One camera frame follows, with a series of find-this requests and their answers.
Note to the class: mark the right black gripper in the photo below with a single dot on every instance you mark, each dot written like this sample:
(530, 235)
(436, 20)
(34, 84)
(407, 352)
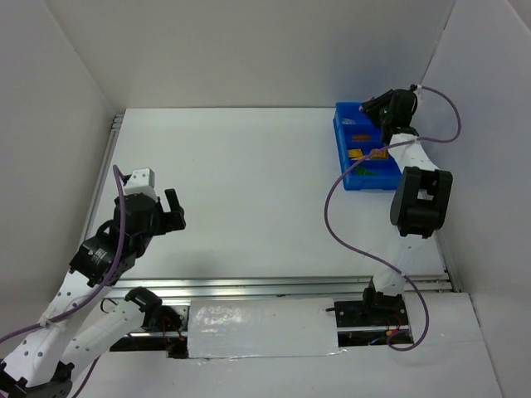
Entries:
(377, 104)

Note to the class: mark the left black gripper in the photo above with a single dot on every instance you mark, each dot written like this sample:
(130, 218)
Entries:
(169, 215)

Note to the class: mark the long brown lego plate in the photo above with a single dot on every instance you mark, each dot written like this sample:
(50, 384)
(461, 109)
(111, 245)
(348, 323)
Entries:
(361, 138)

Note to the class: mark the yellow round orange-print lego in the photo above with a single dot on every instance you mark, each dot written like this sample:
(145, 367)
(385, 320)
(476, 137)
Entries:
(379, 155)

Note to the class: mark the yellow lego brick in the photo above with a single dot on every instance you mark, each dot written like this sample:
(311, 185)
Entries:
(355, 154)

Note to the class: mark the green lego brick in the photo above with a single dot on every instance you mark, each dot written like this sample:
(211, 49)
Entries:
(362, 171)

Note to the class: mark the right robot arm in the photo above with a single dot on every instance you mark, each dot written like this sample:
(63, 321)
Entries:
(420, 201)

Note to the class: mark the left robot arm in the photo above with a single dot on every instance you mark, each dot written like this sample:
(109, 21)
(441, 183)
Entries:
(54, 351)

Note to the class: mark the blue compartment bin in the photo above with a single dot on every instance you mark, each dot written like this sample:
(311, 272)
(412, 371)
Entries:
(387, 172)

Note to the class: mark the white taped panel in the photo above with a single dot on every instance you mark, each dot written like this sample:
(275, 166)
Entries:
(302, 327)

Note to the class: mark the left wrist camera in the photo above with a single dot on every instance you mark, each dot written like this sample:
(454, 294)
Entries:
(140, 181)

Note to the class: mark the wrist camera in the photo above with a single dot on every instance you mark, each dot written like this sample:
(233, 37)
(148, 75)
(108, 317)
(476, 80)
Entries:
(140, 181)
(418, 91)

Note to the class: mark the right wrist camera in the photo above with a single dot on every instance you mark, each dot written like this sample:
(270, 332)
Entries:
(418, 91)

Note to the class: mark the aluminium front rail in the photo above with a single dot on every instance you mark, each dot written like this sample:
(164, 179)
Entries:
(185, 289)

